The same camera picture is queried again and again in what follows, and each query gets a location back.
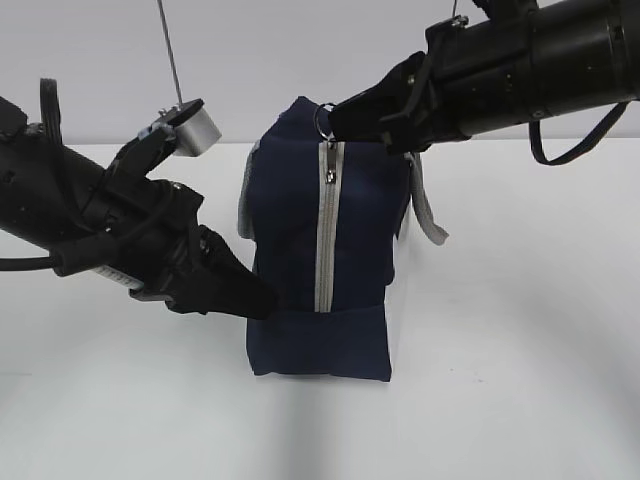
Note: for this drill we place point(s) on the navy blue lunch bag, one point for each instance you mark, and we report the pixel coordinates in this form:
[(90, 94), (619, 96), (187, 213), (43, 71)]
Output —
[(325, 218)]

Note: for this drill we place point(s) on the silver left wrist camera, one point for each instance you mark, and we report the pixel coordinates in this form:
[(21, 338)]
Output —
[(190, 126)]

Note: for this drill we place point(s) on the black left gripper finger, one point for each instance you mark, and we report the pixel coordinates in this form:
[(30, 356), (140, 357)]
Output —
[(218, 258), (240, 294)]

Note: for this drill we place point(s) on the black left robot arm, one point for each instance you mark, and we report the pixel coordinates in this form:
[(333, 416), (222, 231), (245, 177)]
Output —
[(117, 222)]

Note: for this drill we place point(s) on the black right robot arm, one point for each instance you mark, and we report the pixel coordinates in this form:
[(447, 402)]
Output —
[(523, 64)]

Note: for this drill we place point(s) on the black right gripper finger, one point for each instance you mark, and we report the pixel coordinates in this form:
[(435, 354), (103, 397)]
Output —
[(360, 130), (387, 96)]

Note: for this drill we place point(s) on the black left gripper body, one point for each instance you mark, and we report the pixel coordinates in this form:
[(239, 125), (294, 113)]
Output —
[(167, 261)]

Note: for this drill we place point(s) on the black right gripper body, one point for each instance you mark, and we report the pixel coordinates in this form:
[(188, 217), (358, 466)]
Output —
[(418, 117)]

